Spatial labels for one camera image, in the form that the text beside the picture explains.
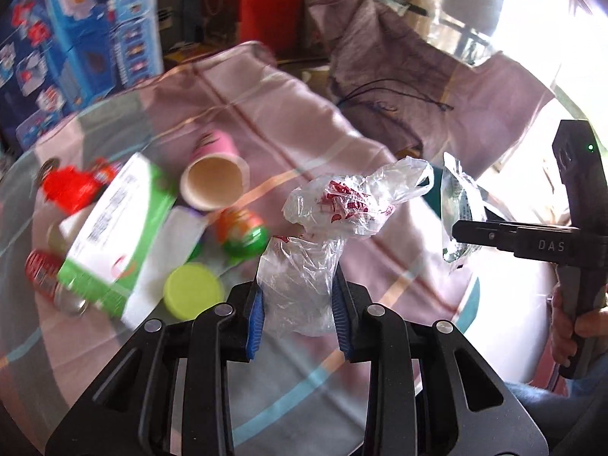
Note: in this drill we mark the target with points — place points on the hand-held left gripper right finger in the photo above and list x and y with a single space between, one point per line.
340 319

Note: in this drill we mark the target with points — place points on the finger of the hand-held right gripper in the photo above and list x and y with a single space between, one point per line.
479 236

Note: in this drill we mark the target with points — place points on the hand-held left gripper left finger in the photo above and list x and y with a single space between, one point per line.
256 324

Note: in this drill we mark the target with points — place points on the clear plastic wrapper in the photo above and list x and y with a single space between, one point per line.
458 194

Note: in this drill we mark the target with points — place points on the clear plastic bag red print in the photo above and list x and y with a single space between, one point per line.
351 199

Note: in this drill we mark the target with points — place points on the red foil wrapper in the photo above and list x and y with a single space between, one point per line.
71 187

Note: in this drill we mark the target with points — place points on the person's right hand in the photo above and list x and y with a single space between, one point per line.
563 327

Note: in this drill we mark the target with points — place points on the light green round lid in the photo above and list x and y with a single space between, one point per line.
194 292

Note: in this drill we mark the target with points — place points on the green and white carton box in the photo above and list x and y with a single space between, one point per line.
118 218

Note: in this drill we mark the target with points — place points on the person's leg in jeans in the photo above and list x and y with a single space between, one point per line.
541 399

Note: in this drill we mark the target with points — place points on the pink paper cup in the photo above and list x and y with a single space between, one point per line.
213 152

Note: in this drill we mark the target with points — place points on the purple draped cloth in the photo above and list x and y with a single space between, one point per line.
380 57

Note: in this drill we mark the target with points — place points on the checked tablecloth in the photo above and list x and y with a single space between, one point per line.
294 118

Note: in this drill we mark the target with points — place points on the red soda can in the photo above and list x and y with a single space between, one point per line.
47 275

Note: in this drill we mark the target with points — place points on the blue toy box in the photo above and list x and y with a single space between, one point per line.
71 57

